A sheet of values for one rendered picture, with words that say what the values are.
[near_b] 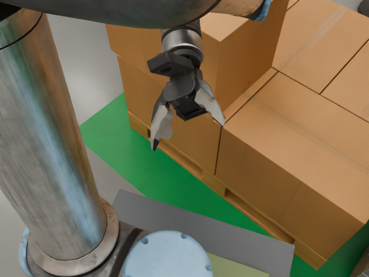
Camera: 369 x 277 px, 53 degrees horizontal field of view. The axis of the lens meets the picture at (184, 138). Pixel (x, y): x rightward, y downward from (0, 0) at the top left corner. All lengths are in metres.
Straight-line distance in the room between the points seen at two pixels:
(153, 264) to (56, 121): 0.34
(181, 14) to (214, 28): 0.96
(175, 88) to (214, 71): 0.53
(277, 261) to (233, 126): 0.61
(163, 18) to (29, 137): 0.19
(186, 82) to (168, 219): 0.43
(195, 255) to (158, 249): 0.06
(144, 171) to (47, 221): 1.47
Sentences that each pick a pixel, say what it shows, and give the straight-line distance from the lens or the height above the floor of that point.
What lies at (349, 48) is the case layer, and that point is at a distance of 1.88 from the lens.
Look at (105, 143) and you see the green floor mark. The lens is 2.08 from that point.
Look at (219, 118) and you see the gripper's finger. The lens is 0.65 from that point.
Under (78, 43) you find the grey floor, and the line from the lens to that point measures 2.67.
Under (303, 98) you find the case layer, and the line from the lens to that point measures 1.59.
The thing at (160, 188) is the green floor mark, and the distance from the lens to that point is 1.90.
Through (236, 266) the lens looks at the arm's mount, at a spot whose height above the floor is 0.81.
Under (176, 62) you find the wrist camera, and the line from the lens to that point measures 0.69.
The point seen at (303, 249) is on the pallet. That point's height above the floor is 0.09.
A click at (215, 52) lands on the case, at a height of 0.89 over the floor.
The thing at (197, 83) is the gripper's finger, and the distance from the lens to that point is 0.71.
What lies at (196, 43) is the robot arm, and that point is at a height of 1.18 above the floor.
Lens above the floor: 1.70
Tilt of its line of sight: 56 degrees down
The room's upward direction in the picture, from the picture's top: straight up
